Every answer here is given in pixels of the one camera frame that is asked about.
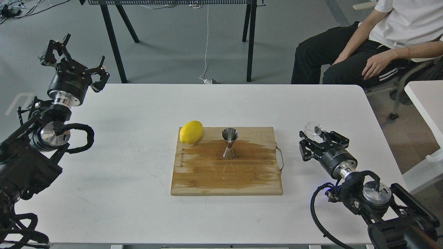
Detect yellow lemon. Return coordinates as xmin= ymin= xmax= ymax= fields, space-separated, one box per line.
xmin=179 ymin=120 xmax=204 ymax=145

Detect person right hand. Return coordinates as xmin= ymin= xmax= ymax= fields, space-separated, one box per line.
xmin=331 ymin=55 xmax=348 ymax=66

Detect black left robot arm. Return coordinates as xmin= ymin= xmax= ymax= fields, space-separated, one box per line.
xmin=0 ymin=34 xmax=109 ymax=249

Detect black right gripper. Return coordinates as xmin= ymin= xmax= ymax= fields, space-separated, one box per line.
xmin=299 ymin=131 xmax=358 ymax=179

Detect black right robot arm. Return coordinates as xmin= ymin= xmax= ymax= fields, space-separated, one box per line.
xmin=299 ymin=128 xmax=440 ymax=249

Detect white side table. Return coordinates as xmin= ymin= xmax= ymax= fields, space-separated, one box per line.
xmin=403 ymin=80 xmax=443 ymax=194

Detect steel double jigger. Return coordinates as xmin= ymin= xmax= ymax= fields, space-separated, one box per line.
xmin=222 ymin=127 xmax=239 ymax=160

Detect clear glass measuring cup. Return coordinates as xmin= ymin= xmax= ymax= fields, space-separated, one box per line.
xmin=304 ymin=121 xmax=323 ymax=143

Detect grey office chair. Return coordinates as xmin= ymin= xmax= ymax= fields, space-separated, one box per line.
xmin=364 ymin=56 xmax=442 ymax=120

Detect seated person white shirt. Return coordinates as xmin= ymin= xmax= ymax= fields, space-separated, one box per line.
xmin=291 ymin=0 xmax=443 ymax=88

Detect person left hand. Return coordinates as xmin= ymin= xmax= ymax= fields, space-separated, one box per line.
xmin=361 ymin=52 xmax=392 ymax=80

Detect wooden cutting board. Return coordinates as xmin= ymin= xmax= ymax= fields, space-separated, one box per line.
xmin=170 ymin=127 xmax=283 ymax=196

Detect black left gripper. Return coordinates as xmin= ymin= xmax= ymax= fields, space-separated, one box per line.
xmin=39 ymin=33 xmax=110 ymax=107

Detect white power cable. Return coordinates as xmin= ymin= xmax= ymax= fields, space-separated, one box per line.
xmin=199 ymin=4 xmax=220 ymax=85

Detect black metal table frame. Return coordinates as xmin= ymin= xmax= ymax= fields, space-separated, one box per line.
xmin=79 ymin=0 xmax=266 ymax=84

